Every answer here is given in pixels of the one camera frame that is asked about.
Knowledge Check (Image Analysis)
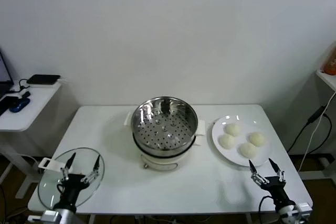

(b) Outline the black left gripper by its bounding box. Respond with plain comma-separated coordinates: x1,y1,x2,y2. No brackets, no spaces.
54,152,101,209

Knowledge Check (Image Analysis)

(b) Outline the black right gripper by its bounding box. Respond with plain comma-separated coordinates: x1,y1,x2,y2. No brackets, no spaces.
249,158,289,208

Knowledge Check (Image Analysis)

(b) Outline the white steamed baozi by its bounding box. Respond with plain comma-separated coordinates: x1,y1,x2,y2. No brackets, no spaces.
248,131,267,147
218,134,236,150
238,142,258,158
224,123,242,138

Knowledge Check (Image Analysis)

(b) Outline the stainless steel steamer basket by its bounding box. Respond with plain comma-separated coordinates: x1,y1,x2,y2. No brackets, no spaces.
130,95,199,151

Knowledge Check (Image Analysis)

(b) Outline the white round plate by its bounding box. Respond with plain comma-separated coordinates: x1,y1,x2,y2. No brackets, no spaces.
208,115,274,167

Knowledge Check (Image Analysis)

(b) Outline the white electric cooking pot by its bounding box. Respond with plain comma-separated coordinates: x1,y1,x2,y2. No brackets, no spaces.
123,112,206,172

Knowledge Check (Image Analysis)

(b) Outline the white side table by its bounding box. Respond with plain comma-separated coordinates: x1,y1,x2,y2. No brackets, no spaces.
0,78,67,199

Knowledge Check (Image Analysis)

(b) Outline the blue computer mouse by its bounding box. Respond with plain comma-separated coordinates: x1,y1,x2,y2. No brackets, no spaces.
9,98,31,113

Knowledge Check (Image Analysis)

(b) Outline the black flat device box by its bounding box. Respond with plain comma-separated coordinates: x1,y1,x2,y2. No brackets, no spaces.
26,74,61,86

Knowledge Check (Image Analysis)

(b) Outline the black flat case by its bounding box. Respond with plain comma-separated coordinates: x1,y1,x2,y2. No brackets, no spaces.
0,95,19,116

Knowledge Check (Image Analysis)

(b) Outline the white desk shelf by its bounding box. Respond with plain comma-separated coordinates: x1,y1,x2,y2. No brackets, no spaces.
316,69,336,91

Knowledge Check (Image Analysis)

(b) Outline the black laptop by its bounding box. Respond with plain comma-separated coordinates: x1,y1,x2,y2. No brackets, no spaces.
0,49,14,99

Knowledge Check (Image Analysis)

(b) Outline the orange snack bag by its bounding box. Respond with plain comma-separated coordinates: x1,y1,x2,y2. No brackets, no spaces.
323,50,336,75

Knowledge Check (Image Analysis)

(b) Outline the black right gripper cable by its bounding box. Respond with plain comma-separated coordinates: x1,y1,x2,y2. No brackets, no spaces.
258,195,276,213

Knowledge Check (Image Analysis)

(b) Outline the glass lid with white handle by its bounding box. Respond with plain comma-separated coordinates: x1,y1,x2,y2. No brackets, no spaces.
37,147,105,208

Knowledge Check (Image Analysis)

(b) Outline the white wall cable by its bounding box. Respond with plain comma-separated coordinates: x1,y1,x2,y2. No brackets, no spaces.
299,98,332,172

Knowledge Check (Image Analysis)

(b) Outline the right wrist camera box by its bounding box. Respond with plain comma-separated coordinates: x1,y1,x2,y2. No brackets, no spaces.
295,202,313,218

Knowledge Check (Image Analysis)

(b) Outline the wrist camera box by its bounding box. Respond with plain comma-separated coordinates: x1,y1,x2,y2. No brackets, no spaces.
295,202,313,218
28,210,61,224

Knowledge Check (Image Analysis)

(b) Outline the white desk leg frame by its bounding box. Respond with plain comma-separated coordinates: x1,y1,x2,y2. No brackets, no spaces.
299,157,336,180

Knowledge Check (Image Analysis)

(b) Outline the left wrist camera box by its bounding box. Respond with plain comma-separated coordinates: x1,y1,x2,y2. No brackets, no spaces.
28,210,61,224

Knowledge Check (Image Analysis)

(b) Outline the black power adapter cable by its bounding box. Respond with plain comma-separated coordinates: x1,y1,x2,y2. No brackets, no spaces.
287,105,332,154

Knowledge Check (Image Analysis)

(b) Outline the thin black usb cable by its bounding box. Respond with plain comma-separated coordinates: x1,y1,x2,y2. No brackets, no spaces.
17,78,30,91

